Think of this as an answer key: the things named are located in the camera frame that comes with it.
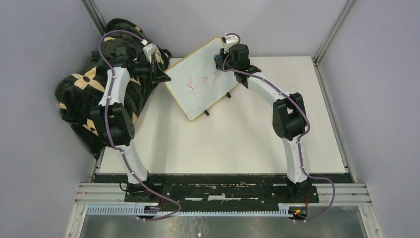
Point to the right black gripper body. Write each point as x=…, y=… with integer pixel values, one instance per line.
x=230, y=65

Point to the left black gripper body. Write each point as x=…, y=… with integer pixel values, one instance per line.
x=143, y=70

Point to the yellow framed whiteboard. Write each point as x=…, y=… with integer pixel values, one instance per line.
x=196, y=84

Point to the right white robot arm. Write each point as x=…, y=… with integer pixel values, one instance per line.
x=289, y=120

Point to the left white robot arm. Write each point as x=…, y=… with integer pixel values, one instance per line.
x=112, y=119

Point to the black floral blanket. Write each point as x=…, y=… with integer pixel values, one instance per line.
x=79, y=92

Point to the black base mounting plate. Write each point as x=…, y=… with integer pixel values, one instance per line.
x=223, y=193

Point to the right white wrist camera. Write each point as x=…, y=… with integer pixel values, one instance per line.
x=231, y=38

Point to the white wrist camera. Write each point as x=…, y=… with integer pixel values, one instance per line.
x=150, y=51
x=231, y=38

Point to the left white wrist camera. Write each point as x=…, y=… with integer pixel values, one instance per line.
x=150, y=51

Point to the wire whiteboard stand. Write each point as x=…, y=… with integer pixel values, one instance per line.
x=226, y=96

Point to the white slotted cable duct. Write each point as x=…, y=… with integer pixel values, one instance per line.
x=147, y=211

